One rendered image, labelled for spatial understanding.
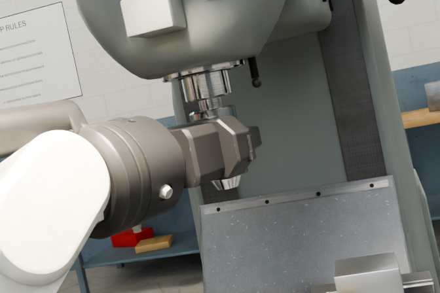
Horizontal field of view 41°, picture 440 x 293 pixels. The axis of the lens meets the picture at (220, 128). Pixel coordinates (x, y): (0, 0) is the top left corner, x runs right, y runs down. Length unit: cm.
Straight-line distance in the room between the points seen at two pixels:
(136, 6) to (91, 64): 485
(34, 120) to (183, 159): 13
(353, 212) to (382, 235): 6
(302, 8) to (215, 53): 19
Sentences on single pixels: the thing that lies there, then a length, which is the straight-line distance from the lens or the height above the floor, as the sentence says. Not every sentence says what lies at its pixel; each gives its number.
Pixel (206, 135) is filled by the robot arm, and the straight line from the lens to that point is 51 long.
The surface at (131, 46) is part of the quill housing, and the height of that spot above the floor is 134.
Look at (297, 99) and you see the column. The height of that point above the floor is 125.
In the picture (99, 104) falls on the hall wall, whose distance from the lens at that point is 531.
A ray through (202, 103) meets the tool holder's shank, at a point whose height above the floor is 128.
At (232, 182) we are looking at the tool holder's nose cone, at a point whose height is 119.
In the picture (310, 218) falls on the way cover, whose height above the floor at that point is 106.
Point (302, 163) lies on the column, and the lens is 97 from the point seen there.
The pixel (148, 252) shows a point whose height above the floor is 23.
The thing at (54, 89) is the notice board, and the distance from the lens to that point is 551.
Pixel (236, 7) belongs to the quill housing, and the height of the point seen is 135.
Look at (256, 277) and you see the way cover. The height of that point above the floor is 99.
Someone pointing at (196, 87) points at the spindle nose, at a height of 129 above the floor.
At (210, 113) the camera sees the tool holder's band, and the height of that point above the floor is 127.
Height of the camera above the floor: 128
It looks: 3 degrees down
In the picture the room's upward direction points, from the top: 12 degrees counter-clockwise
